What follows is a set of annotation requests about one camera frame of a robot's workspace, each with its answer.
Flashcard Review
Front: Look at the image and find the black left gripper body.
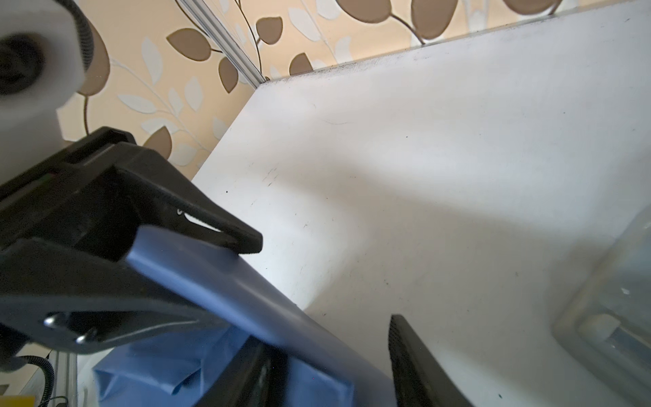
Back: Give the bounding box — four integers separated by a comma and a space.
1, 127, 137, 254

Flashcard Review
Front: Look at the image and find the blue wrapping paper sheet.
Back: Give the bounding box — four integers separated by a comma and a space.
93, 227, 397, 406

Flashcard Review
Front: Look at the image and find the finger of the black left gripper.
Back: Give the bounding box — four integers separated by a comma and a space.
1, 239, 226, 354
114, 148, 263, 254

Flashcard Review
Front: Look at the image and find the grey tape dispenser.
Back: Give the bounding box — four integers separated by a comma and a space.
553, 208, 650, 406

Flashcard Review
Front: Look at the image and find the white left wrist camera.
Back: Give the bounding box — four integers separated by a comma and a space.
1, 0, 94, 182

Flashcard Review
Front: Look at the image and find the aluminium frame post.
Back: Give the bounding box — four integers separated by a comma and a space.
176, 0, 266, 88

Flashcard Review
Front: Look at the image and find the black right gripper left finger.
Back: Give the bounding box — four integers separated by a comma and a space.
195, 337, 288, 407

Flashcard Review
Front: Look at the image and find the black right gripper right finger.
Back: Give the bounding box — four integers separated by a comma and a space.
388, 315, 471, 407

